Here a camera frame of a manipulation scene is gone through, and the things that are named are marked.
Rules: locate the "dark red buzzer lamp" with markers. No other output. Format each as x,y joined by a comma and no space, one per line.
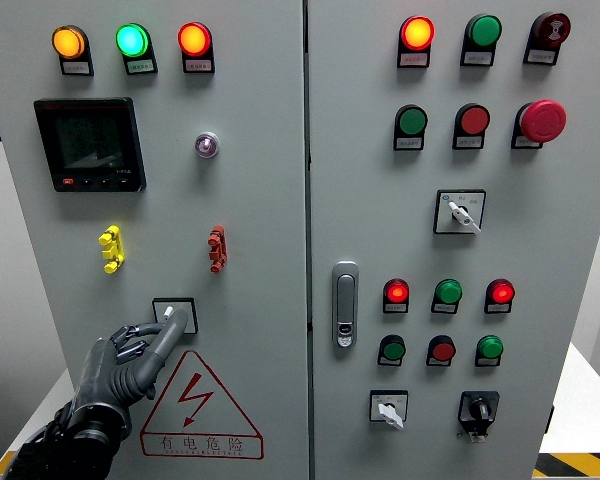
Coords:
552,29

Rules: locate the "large green push button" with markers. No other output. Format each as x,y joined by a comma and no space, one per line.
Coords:
412,120

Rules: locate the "white round lamp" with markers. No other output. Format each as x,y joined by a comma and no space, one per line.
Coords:
206,145

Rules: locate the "yellow lit round lamp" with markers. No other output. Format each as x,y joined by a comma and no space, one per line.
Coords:
68,42

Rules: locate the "large red push button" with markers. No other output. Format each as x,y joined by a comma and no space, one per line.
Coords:
474,120

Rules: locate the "large red lit lamp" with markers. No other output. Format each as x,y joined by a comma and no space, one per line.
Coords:
417,33
194,39

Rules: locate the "black yellow striped tape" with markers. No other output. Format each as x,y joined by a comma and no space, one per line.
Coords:
580,465
5,462

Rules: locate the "black display meter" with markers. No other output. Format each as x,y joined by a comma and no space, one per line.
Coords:
90,144

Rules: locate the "red warning triangle sticker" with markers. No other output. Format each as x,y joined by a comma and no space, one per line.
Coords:
195,395

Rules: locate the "pale grey cabinet door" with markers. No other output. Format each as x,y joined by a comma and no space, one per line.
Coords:
365,200
260,200

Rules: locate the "silver door lock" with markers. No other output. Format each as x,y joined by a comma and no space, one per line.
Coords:
345,300

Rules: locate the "small green push button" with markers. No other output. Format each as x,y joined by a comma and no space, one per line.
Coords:
393,350

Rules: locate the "small red push button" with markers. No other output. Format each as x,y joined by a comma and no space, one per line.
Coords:
442,350

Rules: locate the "green lit round lamp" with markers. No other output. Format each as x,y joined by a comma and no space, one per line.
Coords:
132,40

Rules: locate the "large red stop button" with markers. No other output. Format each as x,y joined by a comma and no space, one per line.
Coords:
543,121

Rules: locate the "small red lit lamp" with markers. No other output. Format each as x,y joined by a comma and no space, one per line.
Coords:
396,291
500,292

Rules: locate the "small label plate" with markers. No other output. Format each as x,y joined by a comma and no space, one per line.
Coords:
198,65
388,362
413,59
76,67
408,143
395,308
477,58
496,309
437,363
442,309
140,65
486,363
467,142
525,142
540,57

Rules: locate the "large green round lamp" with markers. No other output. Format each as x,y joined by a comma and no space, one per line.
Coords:
484,31

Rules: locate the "small green round lamp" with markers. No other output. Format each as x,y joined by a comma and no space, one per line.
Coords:
490,347
448,291

